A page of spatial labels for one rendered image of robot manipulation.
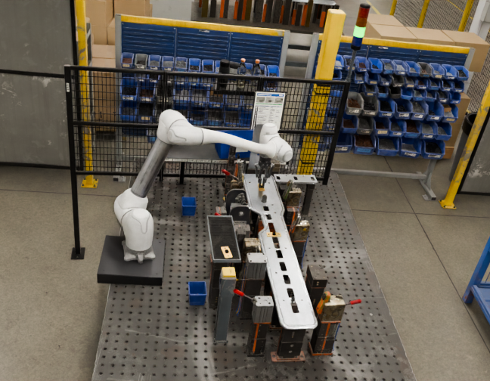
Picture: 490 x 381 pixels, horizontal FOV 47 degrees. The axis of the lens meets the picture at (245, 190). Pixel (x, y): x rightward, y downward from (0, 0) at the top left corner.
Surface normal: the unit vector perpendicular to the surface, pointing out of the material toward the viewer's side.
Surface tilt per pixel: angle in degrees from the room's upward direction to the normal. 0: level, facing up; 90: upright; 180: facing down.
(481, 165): 91
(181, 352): 0
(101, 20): 90
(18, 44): 92
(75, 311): 0
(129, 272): 2
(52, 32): 91
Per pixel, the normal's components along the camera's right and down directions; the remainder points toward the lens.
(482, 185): 0.08, 0.57
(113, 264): 0.14, -0.85
